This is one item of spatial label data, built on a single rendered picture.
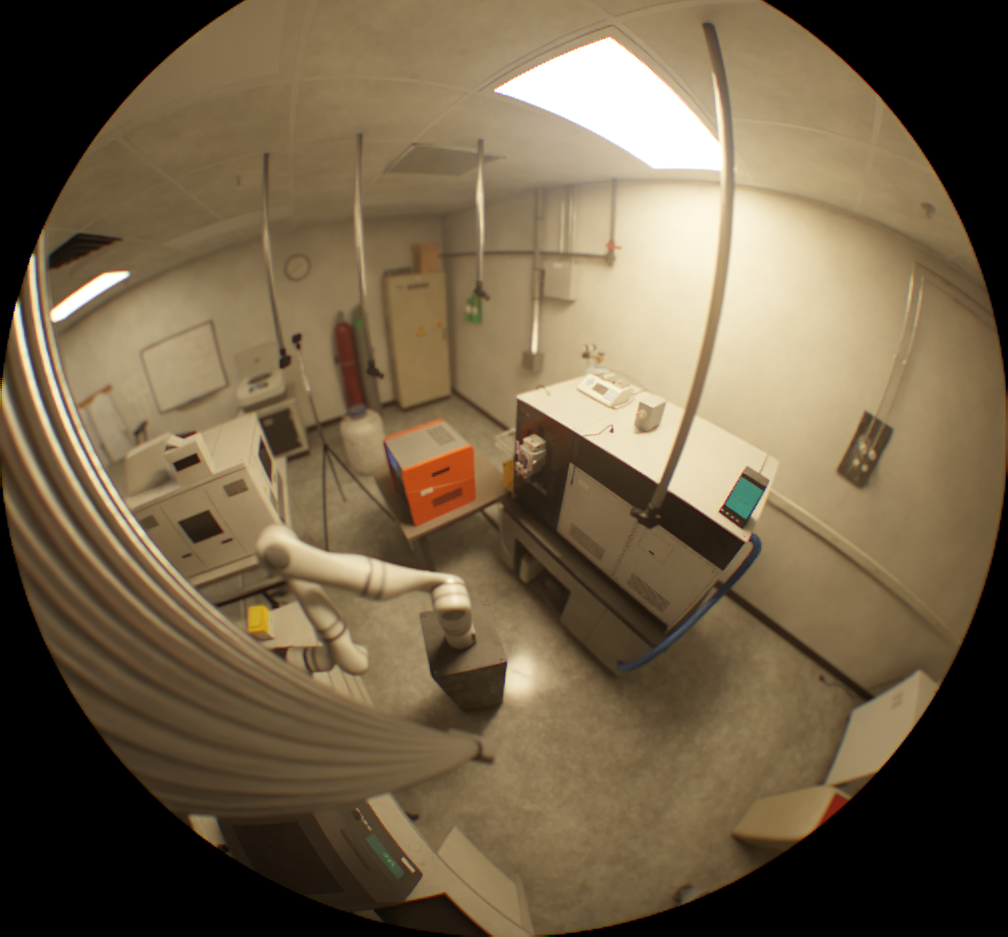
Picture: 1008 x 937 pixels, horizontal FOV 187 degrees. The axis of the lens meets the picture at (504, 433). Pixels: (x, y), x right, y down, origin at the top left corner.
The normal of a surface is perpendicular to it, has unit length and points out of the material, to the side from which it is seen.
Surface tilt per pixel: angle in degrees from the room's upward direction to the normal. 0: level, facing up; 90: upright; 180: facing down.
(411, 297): 90
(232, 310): 90
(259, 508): 90
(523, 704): 0
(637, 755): 0
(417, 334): 90
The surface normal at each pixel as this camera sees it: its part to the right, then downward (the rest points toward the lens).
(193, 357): 0.58, 0.44
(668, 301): -0.81, 0.30
